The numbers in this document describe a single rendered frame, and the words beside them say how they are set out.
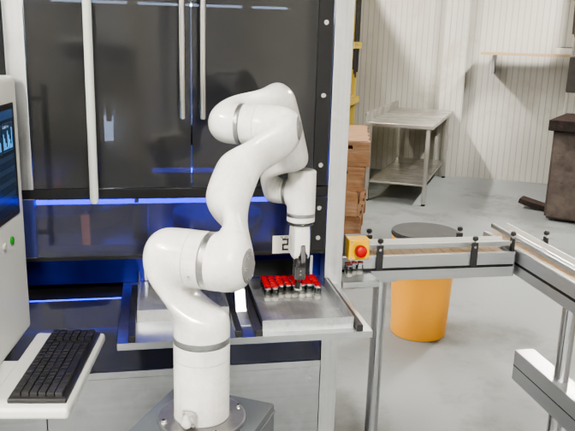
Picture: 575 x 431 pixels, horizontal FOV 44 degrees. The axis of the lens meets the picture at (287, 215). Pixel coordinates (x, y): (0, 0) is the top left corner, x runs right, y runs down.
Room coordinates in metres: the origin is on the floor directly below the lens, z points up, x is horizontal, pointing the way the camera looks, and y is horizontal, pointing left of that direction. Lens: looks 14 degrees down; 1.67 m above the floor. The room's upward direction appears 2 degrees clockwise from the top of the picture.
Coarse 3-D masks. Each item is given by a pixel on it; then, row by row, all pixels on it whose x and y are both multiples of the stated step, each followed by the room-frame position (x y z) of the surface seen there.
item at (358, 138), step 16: (352, 128) 5.32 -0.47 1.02; (352, 144) 4.66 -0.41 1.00; (368, 144) 4.65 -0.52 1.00; (352, 160) 4.66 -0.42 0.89; (368, 160) 4.65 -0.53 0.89; (352, 176) 4.66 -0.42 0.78; (352, 192) 4.64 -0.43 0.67; (352, 208) 4.63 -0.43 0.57; (352, 224) 4.65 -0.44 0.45; (352, 288) 4.63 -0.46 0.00
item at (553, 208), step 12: (552, 120) 6.69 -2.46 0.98; (564, 120) 6.71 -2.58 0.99; (564, 132) 6.73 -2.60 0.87; (552, 144) 6.77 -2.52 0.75; (564, 144) 6.70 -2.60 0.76; (552, 156) 6.77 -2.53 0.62; (564, 156) 6.69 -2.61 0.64; (552, 168) 6.74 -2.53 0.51; (564, 168) 6.69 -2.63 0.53; (552, 180) 6.73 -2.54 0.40; (564, 180) 6.68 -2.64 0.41; (552, 192) 6.73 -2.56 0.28; (564, 192) 6.67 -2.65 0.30; (528, 204) 7.19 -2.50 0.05; (540, 204) 7.15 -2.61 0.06; (552, 204) 6.72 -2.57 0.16; (564, 204) 6.66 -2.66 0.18; (552, 216) 6.71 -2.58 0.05; (564, 216) 6.66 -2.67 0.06
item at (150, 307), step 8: (144, 288) 2.13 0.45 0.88; (152, 288) 2.13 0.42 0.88; (144, 296) 2.06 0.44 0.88; (152, 296) 2.07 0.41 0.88; (208, 296) 2.08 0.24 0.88; (216, 296) 2.08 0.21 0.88; (224, 296) 2.00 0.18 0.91; (144, 304) 1.99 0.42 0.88; (152, 304) 2.00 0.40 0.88; (160, 304) 2.00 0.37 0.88; (224, 304) 2.00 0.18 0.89; (144, 312) 1.87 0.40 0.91; (152, 312) 1.87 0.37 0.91; (160, 312) 1.88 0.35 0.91; (168, 312) 1.88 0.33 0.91; (144, 320) 1.87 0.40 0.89; (152, 320) 1.87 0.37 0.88; (160, 320) 1.88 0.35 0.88; (168, 320) 1.88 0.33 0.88
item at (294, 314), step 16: (256, 304) 1.94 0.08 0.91; (272, 304) 2.02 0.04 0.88; (288, 304) 2.03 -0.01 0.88; (304, 304) 2.03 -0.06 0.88; (320, 304) 2.04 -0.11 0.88; (336, 304) 2.04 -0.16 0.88; (272, 320) 1.82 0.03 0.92; (288, 320) 1.83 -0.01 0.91; (304, 320) 1.84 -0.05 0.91; (320, 320) 1.85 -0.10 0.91; (336, 320) 1.86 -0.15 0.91; (352, 320) 1.87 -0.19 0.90
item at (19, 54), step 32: (32, 160) 2.07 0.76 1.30; (192, 160) 3.12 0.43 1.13; (32, 192) 2.06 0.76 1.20; (64, 192) 2.08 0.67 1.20; (128, 192) 2.12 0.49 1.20; (160, 192) 2.13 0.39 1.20; (192, 192) 2.15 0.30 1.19; (256, 192) 2.19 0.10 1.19; (320, 192) 2.23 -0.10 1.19; (96, 256) 2.10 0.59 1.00; (128, 256) 2.11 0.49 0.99
